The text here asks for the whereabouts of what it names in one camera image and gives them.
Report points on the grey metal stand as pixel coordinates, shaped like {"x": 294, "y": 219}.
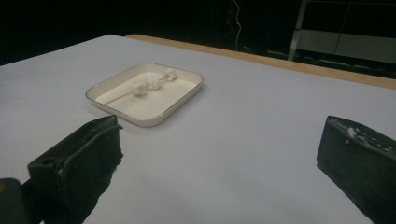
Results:
{"x": 342, "y": 43}

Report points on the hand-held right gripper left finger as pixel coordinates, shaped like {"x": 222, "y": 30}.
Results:
{"x": 84, "y": 161}

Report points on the white square tray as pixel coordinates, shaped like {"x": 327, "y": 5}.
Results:
{"x": 149, "y": 109}

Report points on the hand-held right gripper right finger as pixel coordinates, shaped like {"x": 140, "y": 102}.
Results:
{"x": 358, "y": 168}

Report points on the large white food piece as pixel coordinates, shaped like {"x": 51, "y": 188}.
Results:
{"x": 152, "y": 82}

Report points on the small white food piece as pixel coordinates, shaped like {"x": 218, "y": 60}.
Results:
{"x": 171, "y": 74}

